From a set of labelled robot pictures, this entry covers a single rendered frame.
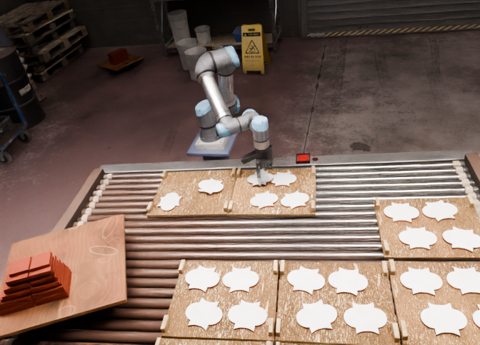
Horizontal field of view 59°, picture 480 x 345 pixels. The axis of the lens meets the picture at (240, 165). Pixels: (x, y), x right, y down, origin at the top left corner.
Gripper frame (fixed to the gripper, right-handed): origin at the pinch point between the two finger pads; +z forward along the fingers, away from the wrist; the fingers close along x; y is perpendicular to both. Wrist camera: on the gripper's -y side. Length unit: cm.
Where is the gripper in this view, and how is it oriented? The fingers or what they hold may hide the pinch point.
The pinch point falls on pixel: (260, 178)
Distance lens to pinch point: 218.5
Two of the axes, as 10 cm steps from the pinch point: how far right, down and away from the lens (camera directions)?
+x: 1.5, -6.0, 7.9
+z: 0.9, 8.0, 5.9
